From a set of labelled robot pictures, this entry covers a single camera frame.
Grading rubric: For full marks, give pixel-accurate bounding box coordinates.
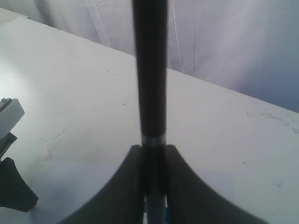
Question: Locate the white paper sheet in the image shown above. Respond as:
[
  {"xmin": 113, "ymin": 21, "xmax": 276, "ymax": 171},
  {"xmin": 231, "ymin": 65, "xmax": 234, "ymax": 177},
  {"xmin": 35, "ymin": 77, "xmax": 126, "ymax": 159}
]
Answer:
[{"xmin": 28, "ymin": 161, "xmax": 234, "ymax": 224}]

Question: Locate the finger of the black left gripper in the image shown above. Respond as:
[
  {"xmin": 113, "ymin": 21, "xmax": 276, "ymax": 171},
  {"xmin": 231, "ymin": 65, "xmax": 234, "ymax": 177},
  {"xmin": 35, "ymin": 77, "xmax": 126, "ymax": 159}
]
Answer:
[{"xmin": 0, "ymin": 157, "xmax": 38, "ymax": 212}]

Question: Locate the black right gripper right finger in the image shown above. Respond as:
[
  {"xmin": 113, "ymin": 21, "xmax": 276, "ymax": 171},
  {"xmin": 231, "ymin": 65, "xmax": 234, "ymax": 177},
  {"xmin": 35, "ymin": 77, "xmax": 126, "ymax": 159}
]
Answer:
[{"xmin": 164, "ymin": 145, "xmax": 266, "ymax": 224}]

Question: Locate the white backdrop cloth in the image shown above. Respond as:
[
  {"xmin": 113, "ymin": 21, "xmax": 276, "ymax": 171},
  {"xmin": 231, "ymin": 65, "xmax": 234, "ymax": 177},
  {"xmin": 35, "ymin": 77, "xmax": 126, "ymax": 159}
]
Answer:
[{"xmin": 0, "ymin": 0, "xmax": 299, "ymax": 112}]

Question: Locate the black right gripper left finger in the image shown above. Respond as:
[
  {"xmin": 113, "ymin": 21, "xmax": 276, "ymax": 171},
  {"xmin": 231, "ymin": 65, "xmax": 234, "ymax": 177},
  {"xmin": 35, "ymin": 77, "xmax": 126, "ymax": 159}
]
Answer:
[{"xmin": 60, "ymin": 145, "xmax": 145, "ymax": 224}]

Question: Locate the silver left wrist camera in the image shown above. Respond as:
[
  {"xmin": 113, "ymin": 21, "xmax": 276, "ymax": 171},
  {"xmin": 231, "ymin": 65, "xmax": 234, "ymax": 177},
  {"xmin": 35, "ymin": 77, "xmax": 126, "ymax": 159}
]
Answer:
[{"xmin": 0, "ymin": 98, "xmax": 25, "ymax": 139}]

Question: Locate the black paintbrush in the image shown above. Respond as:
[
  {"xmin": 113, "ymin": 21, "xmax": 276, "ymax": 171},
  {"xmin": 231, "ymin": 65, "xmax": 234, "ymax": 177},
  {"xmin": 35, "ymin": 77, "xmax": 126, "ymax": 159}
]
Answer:
[{"xmin": 132, "ymin": 0, "xmax": 168, "ymax": 224}]

